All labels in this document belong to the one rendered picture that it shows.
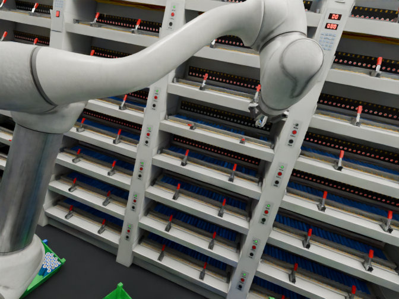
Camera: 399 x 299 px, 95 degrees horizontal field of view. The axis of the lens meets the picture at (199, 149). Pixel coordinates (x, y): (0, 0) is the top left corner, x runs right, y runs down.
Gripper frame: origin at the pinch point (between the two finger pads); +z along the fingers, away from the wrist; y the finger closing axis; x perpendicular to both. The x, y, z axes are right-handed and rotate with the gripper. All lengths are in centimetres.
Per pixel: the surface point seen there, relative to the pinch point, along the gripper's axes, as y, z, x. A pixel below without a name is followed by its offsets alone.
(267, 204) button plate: -15.7, 22.0, 33.0
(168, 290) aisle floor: 21, 38, 99
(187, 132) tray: 32.2, 17.7, 9.9
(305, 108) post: -17.6, 10.2, -13.1
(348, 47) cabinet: -33, 20, -53
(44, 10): 159, 23, -46
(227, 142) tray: 11.3, 17.0, 9.6
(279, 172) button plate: -16.2, 17.4, 16.6
